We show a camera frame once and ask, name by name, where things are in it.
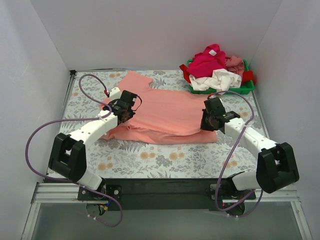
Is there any white t shirt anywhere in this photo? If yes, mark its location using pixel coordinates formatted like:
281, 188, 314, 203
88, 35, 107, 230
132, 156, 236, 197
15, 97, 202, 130
188, 68, 242, 94

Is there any dusty pink t shirt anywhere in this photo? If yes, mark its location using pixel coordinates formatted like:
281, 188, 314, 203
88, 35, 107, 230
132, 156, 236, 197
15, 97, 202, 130
225, 56, 245, 76

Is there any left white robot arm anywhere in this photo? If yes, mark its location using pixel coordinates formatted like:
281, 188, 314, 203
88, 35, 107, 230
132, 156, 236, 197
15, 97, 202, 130
48, 87, 141, 200

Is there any floral table mat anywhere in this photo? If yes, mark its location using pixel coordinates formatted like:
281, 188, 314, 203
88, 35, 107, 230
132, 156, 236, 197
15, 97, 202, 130
60, 70, 257, 178

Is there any magenta t shirt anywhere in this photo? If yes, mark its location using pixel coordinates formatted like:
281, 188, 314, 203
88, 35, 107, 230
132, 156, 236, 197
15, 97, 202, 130
187, 44, 226, 78

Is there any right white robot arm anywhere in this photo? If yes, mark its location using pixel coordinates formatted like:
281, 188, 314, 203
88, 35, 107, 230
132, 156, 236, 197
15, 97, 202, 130
200, 97, 300, 199

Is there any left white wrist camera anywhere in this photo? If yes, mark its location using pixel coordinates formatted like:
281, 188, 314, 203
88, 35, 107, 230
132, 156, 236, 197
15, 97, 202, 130
106, 87, 122, 102

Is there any salmon pink t shirt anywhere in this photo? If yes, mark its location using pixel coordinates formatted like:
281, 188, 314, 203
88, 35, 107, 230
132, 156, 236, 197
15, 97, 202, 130
102, 71, 218, 145

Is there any aluminium frame rail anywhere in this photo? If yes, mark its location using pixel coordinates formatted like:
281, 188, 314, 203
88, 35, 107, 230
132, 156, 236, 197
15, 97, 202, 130
21, 183, 312, 240

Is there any red t shirt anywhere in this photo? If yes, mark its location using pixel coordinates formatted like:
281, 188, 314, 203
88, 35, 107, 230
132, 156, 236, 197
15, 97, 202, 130
179, 64, 254, 85

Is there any green plastic bin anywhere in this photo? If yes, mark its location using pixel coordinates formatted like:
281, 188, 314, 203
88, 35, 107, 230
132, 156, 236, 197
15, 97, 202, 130
189, 59, 256, 95

